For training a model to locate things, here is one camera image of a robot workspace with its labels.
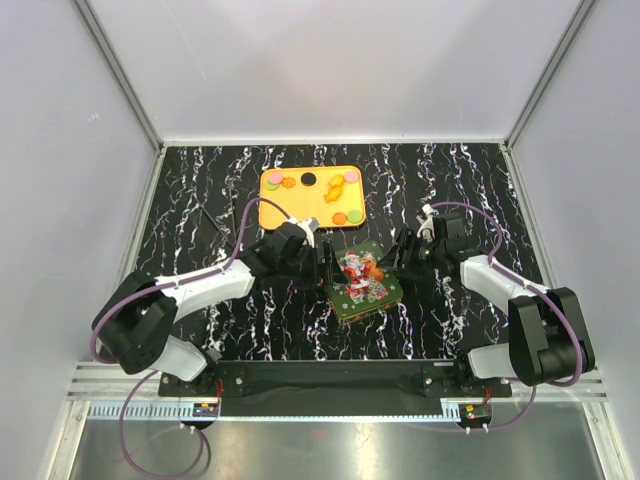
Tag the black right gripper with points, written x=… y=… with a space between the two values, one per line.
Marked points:
x=405 y=241

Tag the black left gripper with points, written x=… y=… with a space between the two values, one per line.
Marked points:
x=318 y=272

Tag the gold tin lid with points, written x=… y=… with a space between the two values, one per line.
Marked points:
x=368 y=290

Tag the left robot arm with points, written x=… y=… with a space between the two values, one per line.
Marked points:
x=136 y=324

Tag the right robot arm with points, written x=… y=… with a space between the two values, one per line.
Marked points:
x=548 y=341

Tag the orange swirl cookie right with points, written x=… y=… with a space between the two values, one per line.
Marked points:
x=339 y=218

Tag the orange swirl cookie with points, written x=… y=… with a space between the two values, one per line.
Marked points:
x=288 y=183
x=339 y=218

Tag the green round cookie right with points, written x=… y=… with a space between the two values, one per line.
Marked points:
x=355 y=217

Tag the green round cookie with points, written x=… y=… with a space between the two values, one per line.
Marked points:
x=355 y=217
x=271 y=186

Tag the yellow plastic tray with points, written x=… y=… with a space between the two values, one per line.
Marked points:
x=307 y=201

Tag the lower fish shaped cookie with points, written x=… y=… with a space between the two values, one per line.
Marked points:
x=333 y=194

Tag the fish shaped cookie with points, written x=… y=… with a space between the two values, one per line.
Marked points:
x=337 y=181
x=333 y=194

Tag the upper fish shaped cookie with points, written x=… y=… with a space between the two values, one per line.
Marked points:
x=337 y=181

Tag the black sandwich cookie on tray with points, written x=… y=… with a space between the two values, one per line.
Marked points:
x=308 y=179

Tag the pink round cookie right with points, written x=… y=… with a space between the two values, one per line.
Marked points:
x=351 y=177

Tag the pink round cookie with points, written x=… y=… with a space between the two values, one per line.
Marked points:
x=351 y=177
x=275 y=177

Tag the orange swirl cookie left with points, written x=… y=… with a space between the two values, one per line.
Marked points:
x=288 y=183

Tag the green round cookie left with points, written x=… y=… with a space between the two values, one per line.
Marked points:
x=271 y=186

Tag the pink round cookie left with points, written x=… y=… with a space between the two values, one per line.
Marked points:
x=275 y=177

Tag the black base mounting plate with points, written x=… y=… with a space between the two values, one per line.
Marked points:
x=432 y=378

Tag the right electronics board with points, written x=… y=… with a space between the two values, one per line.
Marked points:
x=477 y=412

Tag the electronics board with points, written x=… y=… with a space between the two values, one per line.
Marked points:
x=206 y=409
x=477 y=412

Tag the left electronics board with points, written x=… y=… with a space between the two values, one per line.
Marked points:
x=206 y=409

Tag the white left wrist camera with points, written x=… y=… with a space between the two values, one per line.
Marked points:
x=308 y=226

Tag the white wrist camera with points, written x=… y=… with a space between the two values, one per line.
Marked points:
x=308 y=226
x=426 y=230

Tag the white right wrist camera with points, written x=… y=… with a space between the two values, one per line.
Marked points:
x=426 y=230

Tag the aluminium frame rail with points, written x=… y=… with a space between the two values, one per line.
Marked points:
x=439 y=411

